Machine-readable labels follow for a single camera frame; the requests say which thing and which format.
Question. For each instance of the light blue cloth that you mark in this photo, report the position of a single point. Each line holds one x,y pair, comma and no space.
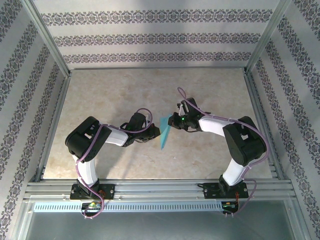
165,132

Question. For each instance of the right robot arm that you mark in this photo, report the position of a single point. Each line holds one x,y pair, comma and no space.
243,140

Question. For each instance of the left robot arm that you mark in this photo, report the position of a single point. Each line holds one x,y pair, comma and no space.
85,140

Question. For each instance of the right circuit board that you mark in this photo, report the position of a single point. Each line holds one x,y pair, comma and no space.
228,206

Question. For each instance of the circuit board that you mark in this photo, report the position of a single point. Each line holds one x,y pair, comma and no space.
92,205
228,206

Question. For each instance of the left circuit board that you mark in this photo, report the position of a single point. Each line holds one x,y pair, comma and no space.
92,205

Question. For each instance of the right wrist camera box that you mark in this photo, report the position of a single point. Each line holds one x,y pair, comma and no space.
181,108

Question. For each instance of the aluminium back rail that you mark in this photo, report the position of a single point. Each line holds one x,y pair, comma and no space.
160,68

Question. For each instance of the aluminium mounting rail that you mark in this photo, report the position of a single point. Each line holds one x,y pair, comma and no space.
160,191

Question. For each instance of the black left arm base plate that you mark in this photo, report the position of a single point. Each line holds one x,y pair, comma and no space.
110,191

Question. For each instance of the aluminium side rail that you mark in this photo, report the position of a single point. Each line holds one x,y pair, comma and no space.
263,125
55,125

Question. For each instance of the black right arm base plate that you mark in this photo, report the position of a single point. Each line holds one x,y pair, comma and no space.
212,191

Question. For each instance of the aluminium frame post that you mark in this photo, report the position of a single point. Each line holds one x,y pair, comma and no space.
267,37
47,37

